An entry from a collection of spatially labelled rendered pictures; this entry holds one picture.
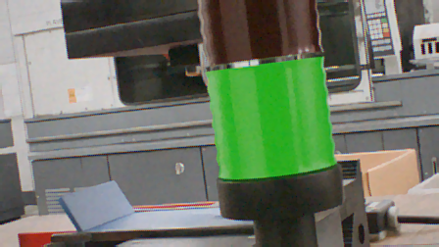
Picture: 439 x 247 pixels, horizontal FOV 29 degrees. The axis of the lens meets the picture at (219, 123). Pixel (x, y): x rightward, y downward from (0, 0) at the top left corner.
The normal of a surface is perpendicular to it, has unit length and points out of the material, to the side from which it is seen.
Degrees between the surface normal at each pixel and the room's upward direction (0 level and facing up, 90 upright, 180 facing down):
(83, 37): 90
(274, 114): 76
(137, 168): 90
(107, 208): 60
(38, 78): 90
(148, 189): 90
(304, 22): 104
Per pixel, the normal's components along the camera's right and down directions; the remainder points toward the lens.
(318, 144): 0.66, -0.29
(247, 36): -0.27, -0.16
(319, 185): 0.54, -0.03
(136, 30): -0.43, 0.11
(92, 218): 0.71, -0.58
